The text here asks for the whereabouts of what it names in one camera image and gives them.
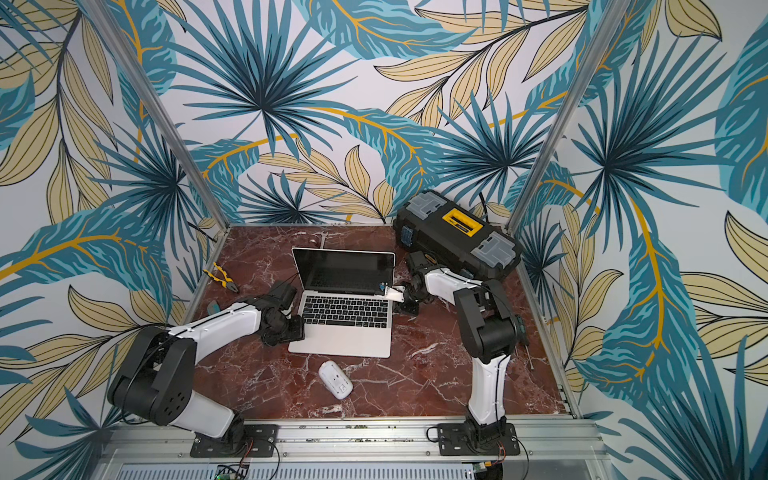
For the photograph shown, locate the silver laptop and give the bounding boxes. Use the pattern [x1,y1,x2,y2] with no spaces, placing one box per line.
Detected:
[288,247,396,358]

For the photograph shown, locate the white wireless mouse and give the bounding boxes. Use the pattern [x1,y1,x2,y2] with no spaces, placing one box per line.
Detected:
[318,360,353,400]

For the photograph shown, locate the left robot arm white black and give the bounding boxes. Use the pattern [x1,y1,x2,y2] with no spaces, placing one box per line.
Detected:
[107,281,304,444]

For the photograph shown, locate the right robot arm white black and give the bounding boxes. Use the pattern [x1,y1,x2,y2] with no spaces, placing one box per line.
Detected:
[401,251,526,449]

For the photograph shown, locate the yellow black pliers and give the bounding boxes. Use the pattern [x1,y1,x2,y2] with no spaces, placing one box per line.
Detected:
[203,262,240,293]

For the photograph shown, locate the teal utility knife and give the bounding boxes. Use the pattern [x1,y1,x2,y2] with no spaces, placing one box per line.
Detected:
[207,301,221,315]

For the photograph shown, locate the black yellow toolbox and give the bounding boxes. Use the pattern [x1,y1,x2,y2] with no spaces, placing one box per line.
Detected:
[393,190,522,281]

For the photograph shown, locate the green screwdriver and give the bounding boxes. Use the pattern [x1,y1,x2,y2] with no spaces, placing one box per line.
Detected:
[521,336,535,371]

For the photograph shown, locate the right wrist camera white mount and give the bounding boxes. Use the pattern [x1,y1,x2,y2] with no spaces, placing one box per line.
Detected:
[383,286,405,303]

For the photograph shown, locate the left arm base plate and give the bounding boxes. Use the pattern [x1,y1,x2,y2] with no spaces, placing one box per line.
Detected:
[190,424,279,458]

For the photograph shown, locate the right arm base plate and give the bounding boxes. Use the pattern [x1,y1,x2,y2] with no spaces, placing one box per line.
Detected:
[436,418,521,457]

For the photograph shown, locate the aluminium front rail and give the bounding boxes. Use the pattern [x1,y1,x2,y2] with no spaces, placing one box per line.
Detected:
[92,416,617,479]

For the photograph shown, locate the left aluminium corner post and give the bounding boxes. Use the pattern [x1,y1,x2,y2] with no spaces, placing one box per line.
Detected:
[82,0,230,230]

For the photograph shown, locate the aluminium corner post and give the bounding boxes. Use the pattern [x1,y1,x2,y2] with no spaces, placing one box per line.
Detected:
[82,0,230,230]
[506,0,629,235]

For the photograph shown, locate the right aluminium corner post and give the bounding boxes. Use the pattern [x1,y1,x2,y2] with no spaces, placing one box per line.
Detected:
[506,0,629,235]

